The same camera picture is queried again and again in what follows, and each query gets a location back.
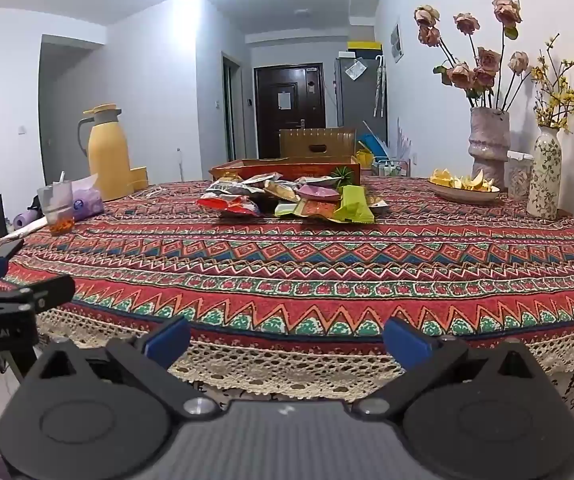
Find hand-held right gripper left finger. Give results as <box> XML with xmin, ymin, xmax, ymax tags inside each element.
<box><xmin>22</xmin><ymin>316</ymin><xmax>220</xmax><ymax>420</ymax></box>

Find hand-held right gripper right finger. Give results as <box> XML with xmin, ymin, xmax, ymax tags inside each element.
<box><xmin>354</xmin><ymin>317</ymin><xmax>550</xmax><ymax>420</ymax></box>

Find pile of snack packets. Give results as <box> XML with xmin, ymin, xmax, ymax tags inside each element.
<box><xmin>196</xmin><ymin>171</ymin><xmax>389</xmax><ymax>224</ymax></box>

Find red cardboard box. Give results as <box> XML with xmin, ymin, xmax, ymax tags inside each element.
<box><xmin>209</xmin><ymin>156</ymin><xmax>362</xmax><ymax>182</ymax></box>

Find purple rolled mat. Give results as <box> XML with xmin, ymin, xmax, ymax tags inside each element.
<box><xmin>13</xmin><ymin>210</ymin><xmax>43</xmax><ymax>229</ymax></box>

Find plastic cup with straw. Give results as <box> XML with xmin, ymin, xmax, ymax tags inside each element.
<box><xmin>37</xmin><ymin>170</ymin><xmax>76</xmax><ymax>236</ymax></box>

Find purple tissue pack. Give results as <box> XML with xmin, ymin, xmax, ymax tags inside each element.
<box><xmin>70</xmin><ymin>175</ymin><xmax>105</xmax><ymax>221</ymax></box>

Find yellow thermos jug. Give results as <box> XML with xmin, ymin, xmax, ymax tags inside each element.
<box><xmin>77</xmin><ymin>103</ymin><xmax>135</xmax><ymax>202</ymax></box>

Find shallow bowl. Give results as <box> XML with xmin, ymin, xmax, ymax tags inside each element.
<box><xmin>427</xmin><ymin>180</ymin><xmax>502</xmax><ymax>204</ymax></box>

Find trolley rack with bottles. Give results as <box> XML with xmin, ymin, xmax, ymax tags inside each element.
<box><xmin>372</xmin><ymin>157</ymin><xmax>413</xmax><ymax>177</ymax></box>

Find glass jar with white lid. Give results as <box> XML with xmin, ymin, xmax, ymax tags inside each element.
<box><xmin>507</xmin><ymin>150</ymin><xmax>536</xmax><ymax>199</ymax></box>

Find pink ceramic vase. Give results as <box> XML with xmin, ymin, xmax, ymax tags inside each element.
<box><xmin>469</xmin><ymin>106</ymin><xmax>510</xmax><ymax>191</ymax></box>

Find white floral vase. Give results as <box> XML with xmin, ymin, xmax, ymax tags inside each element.
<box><xmin>527</xmin><ymin>126</ymin><xmax>562</xmax><ymax>220</ymax></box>

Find brown cardboard box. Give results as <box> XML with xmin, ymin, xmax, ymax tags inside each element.
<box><xmin>279</xmin><ymin>128</ymin><xmax>357</xmax><ymax>159</ymax></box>

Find grey side door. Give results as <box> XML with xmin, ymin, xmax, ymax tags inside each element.
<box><xmin>222</xmin><ymin>52</ymin><xmax>244</xmax><ymax>161</ymax></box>

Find dark entrance door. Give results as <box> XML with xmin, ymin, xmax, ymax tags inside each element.
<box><xmin>254</xmin><ymin>64</ymin><xmax>327</xmax><ymax>159</ymax></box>

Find grey fridge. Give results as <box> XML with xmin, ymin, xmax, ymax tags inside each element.
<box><xmin>334</xmin><ymin>55</ymin><xmax>388</xmax><ymax>133</ymax></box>

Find folded hanging umbrella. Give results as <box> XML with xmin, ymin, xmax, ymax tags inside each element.
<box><xmin>373</xmin><ymin>55</ymin><xmax>387</xmax><ymax>118</ymax></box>

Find dried pink rose bouquet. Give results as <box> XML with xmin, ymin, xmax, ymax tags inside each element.
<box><xmin>413</xmin><ymin>0</ymin><xmax>530</xmax><ymax>111</ymax></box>

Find yellow flower branches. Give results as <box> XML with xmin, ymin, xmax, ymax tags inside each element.
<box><xmin>531</xmin><ymin>35</ymin><xmax>574</xmax><ymax>133</ymax></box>

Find yellow box on fridge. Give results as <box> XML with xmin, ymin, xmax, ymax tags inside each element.
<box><xmin>347</xmin><ymin>40</ymin><xmax>384</xmax><ymax>59</ymax></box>

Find wall picture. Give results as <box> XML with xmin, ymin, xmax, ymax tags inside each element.
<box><xmin>389</xmin><ymin>20</ymin><xmax>406</xmax><ymax>64</ymax></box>

